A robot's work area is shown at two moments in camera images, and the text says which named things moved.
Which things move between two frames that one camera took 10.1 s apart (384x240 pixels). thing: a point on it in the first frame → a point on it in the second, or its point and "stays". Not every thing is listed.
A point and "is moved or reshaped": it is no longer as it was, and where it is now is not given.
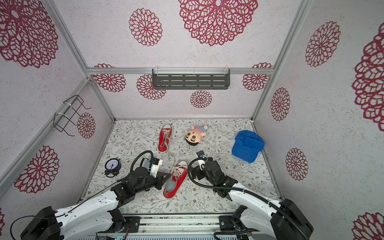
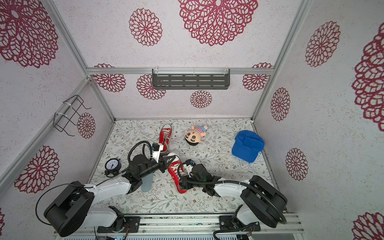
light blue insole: x=146 y=163 is moved or reshaped
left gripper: x=160 y=179 → x=163 y=164
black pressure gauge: x=112 y=166 stays
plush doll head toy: x=193 y=136 stays
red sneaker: x=165 y=133 stays
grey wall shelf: x=173 y=78 stays
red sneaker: x=178 y=176 → x=173 y=167
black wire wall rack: x=60 y=121 stays
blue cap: x=247 y=145 stays
